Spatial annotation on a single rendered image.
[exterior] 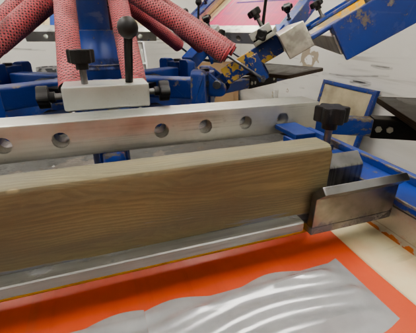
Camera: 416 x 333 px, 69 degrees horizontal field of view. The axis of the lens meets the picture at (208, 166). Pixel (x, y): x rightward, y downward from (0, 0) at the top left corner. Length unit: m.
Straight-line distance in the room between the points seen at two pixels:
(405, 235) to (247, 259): 0.16
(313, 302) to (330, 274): 0.04
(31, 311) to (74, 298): 0.03
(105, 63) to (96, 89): 0.49
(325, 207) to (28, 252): 0.24
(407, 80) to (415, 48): 0.21
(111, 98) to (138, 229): 0.29
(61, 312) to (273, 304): 0.16
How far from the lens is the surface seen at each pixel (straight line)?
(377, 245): 0.36
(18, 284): 0.26
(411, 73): 2.57
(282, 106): 0.52
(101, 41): 1.00
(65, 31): 0.77
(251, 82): 1.65
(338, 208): 0.31
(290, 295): 0.27
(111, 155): 0.66
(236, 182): 0.25
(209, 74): 0.90
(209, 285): 0.28
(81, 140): 0.45
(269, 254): 0.31
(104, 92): 0.49
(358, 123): 0.97
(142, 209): 0.24
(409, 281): 0.33
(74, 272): 0.25
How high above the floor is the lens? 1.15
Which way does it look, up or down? 24 degrees down
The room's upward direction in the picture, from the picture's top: straight up
